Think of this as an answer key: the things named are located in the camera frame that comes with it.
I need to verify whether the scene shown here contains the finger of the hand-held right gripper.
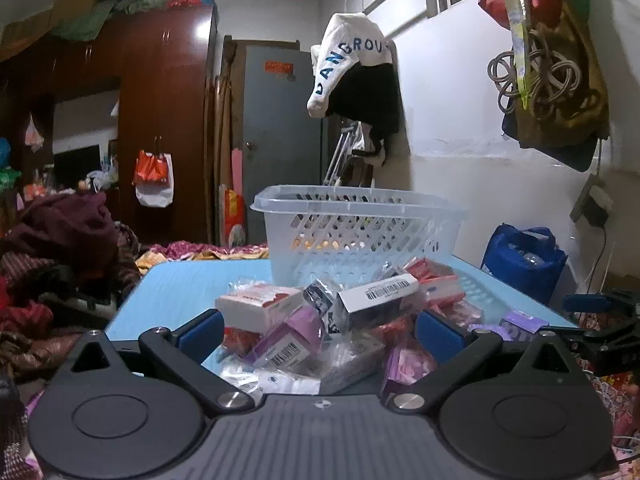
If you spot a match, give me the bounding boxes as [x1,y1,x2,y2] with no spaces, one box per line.
[537,326,640,377]
[562,289,640,318]

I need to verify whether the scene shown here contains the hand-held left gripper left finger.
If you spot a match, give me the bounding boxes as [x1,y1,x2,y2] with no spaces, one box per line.
[48,308,256,417]

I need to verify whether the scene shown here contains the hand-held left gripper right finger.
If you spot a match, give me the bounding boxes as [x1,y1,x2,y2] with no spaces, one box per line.
[387,308,595,417]

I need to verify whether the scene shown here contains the purple and pink packet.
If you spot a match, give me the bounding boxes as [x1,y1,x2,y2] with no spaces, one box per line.
[380,345,441,401]

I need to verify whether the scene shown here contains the white and pink box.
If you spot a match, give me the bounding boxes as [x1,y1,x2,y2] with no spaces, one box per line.
[215,282,307,333]

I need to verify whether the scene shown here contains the pink and red packet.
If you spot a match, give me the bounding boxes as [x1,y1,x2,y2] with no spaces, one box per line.
[405,257,466,311]

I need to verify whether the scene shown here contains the black and white barcode box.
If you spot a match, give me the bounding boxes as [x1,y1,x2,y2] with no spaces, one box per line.
[336,274,421,332]

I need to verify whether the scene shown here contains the small purple box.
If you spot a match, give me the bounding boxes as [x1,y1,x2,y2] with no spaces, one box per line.
[500,310,543,337]

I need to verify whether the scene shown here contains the purple barcode box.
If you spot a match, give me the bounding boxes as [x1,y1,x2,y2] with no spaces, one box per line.
[245,307,326,371]

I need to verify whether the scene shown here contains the clear plastic packet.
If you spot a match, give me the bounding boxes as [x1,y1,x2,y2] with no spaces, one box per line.
[215,337,386,397]

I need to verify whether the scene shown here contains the black and white printed packet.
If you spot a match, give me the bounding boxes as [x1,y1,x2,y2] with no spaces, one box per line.
[303,280,343,335]

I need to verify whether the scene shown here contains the translucent white plastic basket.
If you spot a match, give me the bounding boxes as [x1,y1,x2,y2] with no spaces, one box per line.
[250,185,470,288]

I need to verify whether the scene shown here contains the pink floral bedsheet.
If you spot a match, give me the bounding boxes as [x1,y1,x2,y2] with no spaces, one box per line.
[570,310,640,476]

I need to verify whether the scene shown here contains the magenta floral blanket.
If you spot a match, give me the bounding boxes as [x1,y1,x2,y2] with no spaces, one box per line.
[150,241,271,262]

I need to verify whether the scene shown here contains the blue fabric bag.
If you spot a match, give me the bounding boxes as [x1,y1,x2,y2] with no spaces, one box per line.
[480,224,569,306]

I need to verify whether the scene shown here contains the red and yellow standing bag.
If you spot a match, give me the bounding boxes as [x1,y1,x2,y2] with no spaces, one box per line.
[222,187,247,248]

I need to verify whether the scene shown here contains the pink board strip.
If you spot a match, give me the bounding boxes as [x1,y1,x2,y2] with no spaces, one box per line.
[230,147,245,196]

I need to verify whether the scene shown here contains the red and white plastic bag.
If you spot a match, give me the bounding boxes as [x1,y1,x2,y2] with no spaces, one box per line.
[132,149,174,208]

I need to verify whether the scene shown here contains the pile of dark clothes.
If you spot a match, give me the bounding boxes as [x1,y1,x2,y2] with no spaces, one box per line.
[0,192,143,376]

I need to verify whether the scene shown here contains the white crumpled plastic bag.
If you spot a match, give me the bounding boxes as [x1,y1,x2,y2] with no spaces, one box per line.
[86,169,120,192]

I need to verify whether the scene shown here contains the wooden poles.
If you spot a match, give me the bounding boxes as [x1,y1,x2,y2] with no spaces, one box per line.
[202,35,236,246]

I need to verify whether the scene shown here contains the metal crutches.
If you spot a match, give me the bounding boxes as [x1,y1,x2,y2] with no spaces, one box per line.
[320,122,368,188]

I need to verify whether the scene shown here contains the black television screen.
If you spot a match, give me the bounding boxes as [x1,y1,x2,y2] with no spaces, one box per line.
[52,144,102,191]

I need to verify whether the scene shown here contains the grey metal door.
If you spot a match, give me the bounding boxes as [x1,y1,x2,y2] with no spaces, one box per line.
[242,40,327,190]

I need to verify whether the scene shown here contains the brown hanging bag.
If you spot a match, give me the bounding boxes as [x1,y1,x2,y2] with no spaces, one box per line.
[501,0,612,173]

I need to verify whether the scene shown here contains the black hanging garment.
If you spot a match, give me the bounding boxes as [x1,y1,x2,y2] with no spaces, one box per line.
[325,62,406,168]

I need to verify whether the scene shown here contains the dark wooden wardrobe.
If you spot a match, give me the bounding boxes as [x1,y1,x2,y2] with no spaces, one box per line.
[0,7,221,246]

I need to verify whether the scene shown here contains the small white hanging bag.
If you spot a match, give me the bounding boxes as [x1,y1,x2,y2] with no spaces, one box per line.
[24,112,46,153]

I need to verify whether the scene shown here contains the yellow green packaging strip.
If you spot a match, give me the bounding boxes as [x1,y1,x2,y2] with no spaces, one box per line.
[500,0,537,108]

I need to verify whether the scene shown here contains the white garment with blue letters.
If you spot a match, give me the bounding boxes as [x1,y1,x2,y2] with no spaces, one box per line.
[306,11,396,120]

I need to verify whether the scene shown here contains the green cloth bundle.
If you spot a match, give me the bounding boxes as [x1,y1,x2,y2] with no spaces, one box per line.
[50,0,166,43]

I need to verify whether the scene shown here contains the cardboard boxes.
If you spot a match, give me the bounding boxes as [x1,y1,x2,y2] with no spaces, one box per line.
[0,0,116,61]

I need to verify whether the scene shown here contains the coiled beige rope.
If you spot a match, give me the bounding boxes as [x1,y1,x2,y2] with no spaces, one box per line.
[487,30,583,116]

